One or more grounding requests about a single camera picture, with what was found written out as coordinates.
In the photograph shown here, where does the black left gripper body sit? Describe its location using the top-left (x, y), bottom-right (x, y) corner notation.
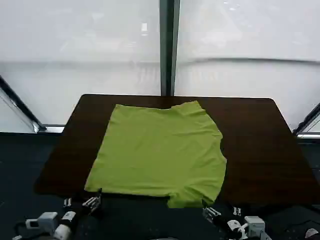
top-left (66, 199), bottom-right (89, 218)

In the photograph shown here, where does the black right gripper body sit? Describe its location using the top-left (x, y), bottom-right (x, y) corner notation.
top-left (216, 208), bottom-right (242, 225)

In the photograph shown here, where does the lime green t-shirt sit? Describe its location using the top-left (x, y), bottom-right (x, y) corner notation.
top-left (84, 100), bottom-right (228, 209)

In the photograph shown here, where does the grey slanted window frame bar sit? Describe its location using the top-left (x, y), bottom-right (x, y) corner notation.
top-left (291, 101), bottom-right (320, 139)
top-left (0, 74), bottom-right (48, 133)

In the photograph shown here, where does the grey upright window post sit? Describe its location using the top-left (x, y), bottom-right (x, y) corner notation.
top-left (158, 0), bottom-right (181, 97)

